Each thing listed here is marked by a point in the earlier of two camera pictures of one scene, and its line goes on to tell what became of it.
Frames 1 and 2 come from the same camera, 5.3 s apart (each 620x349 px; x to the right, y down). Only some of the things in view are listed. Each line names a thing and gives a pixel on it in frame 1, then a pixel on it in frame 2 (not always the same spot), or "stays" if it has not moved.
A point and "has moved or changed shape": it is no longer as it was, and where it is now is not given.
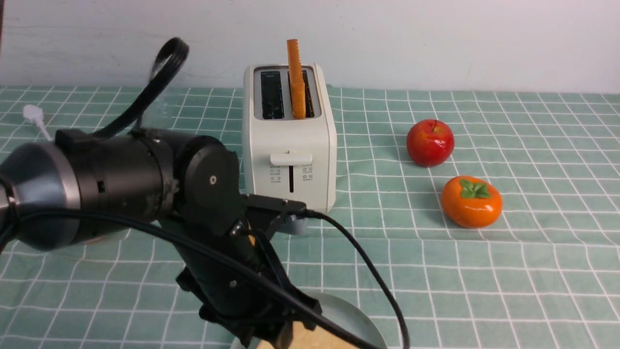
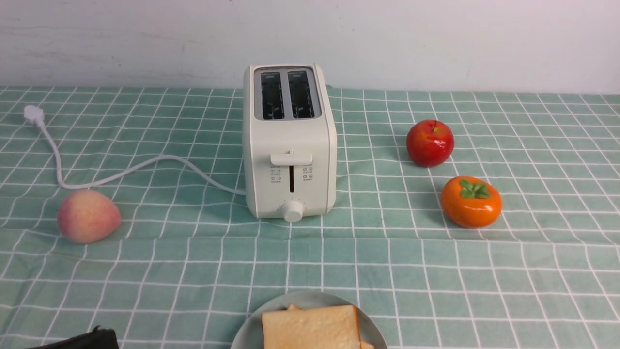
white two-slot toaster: (293, 160) stays
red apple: (430, 142) stays
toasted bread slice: (298, 86) → (329, 327)
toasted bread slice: (302, 337) has moved or changed shape
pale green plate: (346, 312) stays
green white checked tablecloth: (495, 217) stays
